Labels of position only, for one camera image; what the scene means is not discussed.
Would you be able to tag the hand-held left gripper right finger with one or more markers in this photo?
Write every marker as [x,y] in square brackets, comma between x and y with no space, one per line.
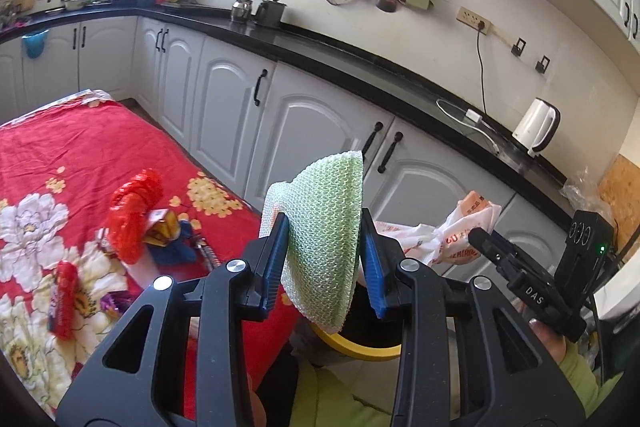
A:
[372,263]

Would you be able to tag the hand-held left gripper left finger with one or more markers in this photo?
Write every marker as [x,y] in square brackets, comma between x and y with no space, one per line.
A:
[275,259]

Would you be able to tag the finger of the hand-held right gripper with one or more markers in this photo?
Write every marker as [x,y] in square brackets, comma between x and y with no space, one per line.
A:
[486,243]

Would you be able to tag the white printed plastic bag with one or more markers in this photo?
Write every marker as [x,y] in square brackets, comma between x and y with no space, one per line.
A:
[465,227]

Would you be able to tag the green mesh foam net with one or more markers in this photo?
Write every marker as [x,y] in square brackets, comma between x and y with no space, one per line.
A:
[320,232]

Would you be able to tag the brown chocolate bar wrapper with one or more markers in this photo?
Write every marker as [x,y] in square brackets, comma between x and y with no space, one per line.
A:
[208,253]

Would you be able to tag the yellow rimmed trash bin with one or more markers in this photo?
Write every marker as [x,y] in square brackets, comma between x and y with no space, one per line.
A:
[350,348]

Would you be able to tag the yellow paper packet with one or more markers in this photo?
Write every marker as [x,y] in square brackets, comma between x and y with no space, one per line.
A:
[164,227]

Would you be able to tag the person's right forearm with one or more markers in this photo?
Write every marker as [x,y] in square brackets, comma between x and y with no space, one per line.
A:
[577,374]

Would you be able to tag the person's right hand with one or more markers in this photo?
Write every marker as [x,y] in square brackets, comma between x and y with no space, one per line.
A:
[547,347]

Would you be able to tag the clear plastic bag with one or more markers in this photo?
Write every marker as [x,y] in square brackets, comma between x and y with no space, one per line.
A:
[582,189]

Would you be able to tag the particle board panel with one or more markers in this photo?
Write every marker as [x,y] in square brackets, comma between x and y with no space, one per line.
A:
[622,192]

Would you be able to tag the blue plastic item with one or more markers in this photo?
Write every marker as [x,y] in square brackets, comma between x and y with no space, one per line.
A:
[185,249]

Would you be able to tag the white electric kettle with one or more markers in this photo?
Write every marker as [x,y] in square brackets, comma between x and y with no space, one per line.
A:
[535,124]

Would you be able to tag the person's yellow-green garment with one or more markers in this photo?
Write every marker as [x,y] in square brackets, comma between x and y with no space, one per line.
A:
[325,402]

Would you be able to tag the red plastic bag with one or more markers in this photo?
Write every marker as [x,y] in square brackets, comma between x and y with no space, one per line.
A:
[134,212]

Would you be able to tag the white base cabinets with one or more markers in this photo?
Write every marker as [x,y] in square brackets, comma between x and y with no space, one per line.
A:
[220,107]

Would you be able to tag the purple candy wrapper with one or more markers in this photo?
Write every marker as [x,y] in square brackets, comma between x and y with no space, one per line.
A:
[113,302]

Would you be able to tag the red snack packet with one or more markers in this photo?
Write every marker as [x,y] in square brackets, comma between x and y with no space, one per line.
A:
[65,302]

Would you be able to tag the white power strip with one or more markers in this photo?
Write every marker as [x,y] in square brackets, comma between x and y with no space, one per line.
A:
[474,19]

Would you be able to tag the red floral blanket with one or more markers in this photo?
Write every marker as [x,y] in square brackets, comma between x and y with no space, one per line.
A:
[65,157]

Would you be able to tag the dark metal kettle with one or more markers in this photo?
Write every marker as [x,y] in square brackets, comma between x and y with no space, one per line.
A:
[270,13]

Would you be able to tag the steel teapot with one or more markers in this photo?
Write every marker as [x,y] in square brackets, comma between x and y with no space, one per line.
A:
[241,11]

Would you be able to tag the blue hanging bin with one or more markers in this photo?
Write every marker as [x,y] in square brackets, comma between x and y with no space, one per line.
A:
[35,46]

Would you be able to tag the black wall hook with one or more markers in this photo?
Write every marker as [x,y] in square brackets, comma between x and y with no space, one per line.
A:
[542,64]
[518,47]

